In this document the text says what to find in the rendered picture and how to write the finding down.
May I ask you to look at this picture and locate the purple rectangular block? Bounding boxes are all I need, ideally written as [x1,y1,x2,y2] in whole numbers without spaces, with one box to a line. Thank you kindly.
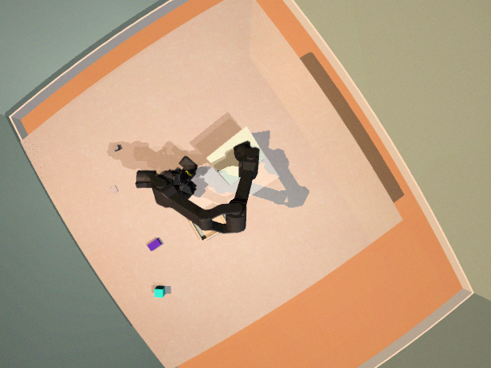
[147,238,161,252]

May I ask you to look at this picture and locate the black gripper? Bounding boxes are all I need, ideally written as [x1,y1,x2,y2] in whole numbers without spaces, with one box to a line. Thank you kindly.
[169,156,197,181]

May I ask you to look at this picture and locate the teal cube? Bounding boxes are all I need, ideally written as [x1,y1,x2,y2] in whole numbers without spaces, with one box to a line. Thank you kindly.
[155,286,165,298]

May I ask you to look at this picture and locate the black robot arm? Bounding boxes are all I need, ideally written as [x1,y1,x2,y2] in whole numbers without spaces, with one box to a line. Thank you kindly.
[136,140,260,233]

